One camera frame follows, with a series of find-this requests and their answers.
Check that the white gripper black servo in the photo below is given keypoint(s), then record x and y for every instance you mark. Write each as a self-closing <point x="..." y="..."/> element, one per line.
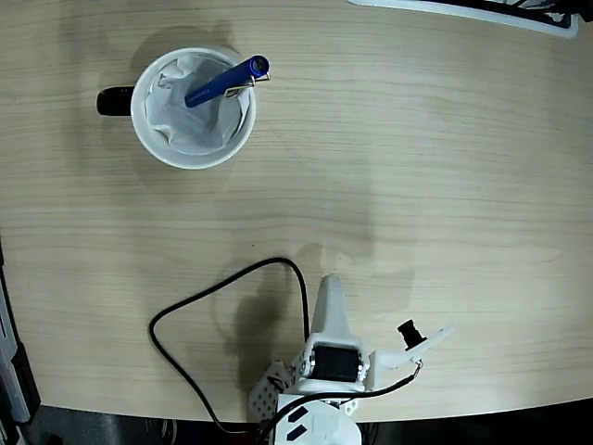
<point x="334" y="362"/>

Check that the blue metal pen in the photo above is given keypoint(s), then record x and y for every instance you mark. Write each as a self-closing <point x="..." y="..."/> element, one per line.
<point x="218" y="85"/>

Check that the white perforated plastic block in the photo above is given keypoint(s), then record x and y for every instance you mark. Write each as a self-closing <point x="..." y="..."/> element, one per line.
<point x="264" y="398"/>

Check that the crumpled white tissue paper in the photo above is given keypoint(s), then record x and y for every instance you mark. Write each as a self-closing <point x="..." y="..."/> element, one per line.
<point x="185" y="134"/>

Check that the white flat device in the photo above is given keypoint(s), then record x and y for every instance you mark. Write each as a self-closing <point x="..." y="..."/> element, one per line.
<point x="463" y="11"/>

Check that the wrist camera on white mount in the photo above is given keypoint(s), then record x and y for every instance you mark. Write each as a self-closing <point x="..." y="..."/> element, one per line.
<point x="394" y="359"/>

